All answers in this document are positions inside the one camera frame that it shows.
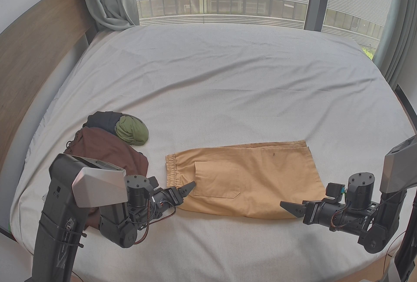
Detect bed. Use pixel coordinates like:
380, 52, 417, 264
0, 0, 417, 282

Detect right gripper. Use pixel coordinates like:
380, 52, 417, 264
281, 200, 338, 227

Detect green garment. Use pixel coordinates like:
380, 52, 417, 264
116, 114, 150, 146

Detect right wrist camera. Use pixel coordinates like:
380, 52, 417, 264
325, 182, 346, 204

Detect black cable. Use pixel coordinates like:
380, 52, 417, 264
384, 238, 396, 278

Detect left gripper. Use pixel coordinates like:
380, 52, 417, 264
151, 180, 197, 211

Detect tan shorts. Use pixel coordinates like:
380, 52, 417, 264
164, 140, 327, 220

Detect brown garment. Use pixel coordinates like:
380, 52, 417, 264
63, 127, 149, 229

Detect black garment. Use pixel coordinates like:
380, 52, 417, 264
83, 111, 122, 136

